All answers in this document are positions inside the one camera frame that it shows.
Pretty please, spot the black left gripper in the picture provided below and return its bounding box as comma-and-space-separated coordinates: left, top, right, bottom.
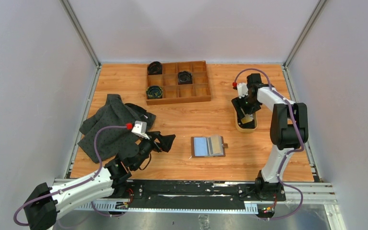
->
132, 130, 174, 171

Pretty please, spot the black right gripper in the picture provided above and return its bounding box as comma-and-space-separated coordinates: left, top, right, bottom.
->
231, 93, 261, 120

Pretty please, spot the yellow oval card tray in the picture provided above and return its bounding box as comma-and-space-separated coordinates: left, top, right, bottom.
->
235, 107, 258, 133

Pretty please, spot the brown leather card holder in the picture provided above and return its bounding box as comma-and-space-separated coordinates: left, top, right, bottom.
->
191, 135, 228, 158

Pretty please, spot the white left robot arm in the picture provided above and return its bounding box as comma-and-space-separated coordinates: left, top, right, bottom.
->
20, 131, 176, 230

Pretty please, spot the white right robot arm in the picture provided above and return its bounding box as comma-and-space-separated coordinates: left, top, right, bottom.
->
231, 73, 309, 200

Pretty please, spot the wooden compartment tray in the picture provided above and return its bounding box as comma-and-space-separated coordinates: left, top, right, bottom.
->
145, 60, 212, 105

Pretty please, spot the black-green coiled belt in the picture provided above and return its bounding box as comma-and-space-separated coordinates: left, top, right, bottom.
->
146, 85, 163, 100

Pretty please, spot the dark grey dotted cloth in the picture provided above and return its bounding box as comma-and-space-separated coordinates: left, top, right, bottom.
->
78, 94, 156, 163

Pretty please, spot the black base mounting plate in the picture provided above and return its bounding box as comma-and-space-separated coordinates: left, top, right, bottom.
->
76, 179, 286, 212

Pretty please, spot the black coiled belt middle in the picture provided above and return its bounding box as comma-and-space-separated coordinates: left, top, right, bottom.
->
177, 70, 193, 85

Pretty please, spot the black coiled belt top-left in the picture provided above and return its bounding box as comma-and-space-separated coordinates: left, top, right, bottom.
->
147, 61, 162, 75

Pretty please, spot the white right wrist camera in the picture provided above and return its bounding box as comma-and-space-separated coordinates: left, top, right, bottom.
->
232, 82, 249, 99

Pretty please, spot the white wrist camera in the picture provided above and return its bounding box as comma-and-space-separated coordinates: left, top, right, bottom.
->
232, 82, 249, 99
131, 121, 150, 139

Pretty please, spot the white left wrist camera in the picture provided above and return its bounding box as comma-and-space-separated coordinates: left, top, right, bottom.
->
131, 121, 150, 139

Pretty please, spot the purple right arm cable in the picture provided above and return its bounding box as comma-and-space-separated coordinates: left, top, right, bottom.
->
233, 68, 305, 221

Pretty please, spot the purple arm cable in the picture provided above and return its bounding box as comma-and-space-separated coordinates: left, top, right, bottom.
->
233, 68, 305, 221
13, 124, 133, 227

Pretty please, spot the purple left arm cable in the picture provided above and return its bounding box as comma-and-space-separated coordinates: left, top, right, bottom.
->
13, 124, 133, 227

